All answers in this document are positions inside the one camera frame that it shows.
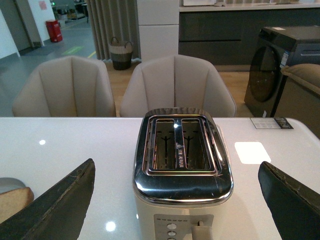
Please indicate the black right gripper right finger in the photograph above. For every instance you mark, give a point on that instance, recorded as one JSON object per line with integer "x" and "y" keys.
{"x": 295, "y": 208}

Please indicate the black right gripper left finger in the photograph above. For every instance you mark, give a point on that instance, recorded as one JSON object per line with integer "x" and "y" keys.
{"x": 59, "y": 213}

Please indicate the brown bread slice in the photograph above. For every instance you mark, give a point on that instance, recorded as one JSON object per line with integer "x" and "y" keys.
{"x": 13, "y": 201}

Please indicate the light blue round plate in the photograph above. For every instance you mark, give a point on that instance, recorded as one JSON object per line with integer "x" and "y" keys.
{"x": 8, "y": 184}

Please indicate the label sticker on table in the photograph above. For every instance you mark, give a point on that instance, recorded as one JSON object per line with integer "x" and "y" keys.
{"x": 271, "y": 123}

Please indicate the white chrome two-slot toaster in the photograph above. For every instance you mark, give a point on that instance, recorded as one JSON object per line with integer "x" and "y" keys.
{"x": 182, "y": 176}

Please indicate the beige chair on left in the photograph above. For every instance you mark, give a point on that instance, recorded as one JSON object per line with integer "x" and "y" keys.
{"x": 70, "y": 86}

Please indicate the beige chair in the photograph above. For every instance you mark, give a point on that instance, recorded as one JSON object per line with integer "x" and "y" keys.
{"x": 177, "y": 81}
{"x": 70, "y": 86}

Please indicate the dark grey washing machine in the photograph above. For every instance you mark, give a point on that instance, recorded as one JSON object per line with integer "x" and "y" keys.
{"x": 278, "y": 47}

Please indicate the woven laundry basket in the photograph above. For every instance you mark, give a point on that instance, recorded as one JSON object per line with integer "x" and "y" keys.
{"x": 120, "y": 53}

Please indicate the beige chair on right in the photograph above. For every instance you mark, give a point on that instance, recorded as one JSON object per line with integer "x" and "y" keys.
{"x": 177, "y": 81}

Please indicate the dark kitchen counter cabinet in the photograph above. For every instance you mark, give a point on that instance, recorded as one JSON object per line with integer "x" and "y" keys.
{"x": 229, "y": 37}

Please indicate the red box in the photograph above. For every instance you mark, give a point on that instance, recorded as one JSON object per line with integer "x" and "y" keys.
{"x": 54, "y": 31}

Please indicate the beige curtain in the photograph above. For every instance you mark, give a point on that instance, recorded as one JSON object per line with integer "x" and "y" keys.
{"x": 113, "y": 18}

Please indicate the white cabinet column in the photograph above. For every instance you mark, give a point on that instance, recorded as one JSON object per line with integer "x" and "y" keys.
{"x": 158, "y": 24}

